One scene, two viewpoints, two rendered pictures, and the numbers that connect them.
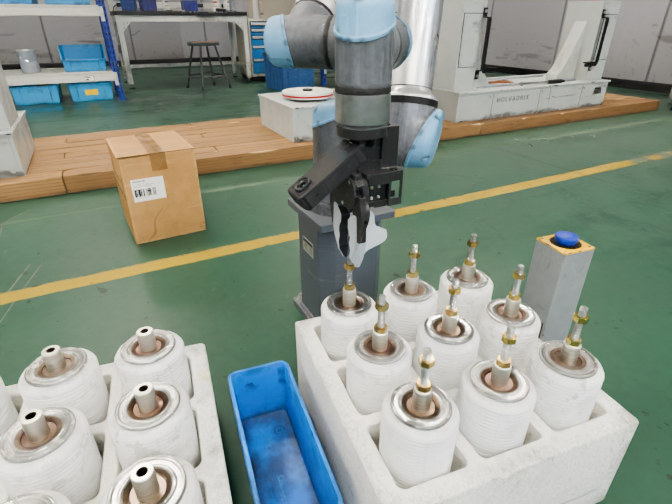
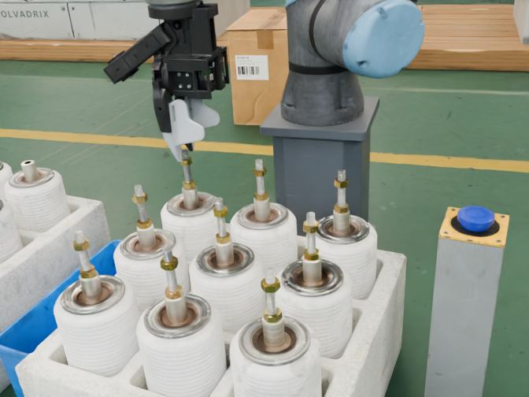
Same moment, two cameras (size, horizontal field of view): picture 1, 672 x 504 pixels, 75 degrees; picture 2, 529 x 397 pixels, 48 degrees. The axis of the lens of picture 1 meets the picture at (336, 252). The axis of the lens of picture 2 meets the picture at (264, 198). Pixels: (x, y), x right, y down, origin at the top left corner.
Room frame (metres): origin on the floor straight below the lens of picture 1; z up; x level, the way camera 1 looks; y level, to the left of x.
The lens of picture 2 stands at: (0.14, -0.67, 0.67)
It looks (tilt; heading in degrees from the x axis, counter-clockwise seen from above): 28 degrees down; 46
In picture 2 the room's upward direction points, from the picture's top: 4 degrees counter-clockwise
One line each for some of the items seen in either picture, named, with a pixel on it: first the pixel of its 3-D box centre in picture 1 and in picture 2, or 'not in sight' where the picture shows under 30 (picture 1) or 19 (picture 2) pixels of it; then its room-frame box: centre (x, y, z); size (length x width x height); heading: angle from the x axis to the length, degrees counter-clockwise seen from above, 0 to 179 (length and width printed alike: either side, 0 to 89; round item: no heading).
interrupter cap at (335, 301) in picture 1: (349, 303); (191, 204); (0.61, -0.02, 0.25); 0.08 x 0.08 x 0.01
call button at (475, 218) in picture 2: (566, 239); (475, 220); (0.71, -0.42, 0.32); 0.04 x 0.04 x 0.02
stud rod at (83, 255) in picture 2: (424, 374); (84, 259); (0.39, -0.11, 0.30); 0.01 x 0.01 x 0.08
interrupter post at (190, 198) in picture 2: (349, 296); (190, 197); (0.61, -0.02, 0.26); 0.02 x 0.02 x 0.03
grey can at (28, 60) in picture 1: (29, 61); not in sight; (4.26, 2.75, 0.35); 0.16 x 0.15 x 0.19; 117
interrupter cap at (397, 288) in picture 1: (410, 289); (262, 216); (0.65, -0.13, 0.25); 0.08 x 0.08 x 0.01
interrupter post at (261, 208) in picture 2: (411, 283); (261, 208); (0.65, -0.13, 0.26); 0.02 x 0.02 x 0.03
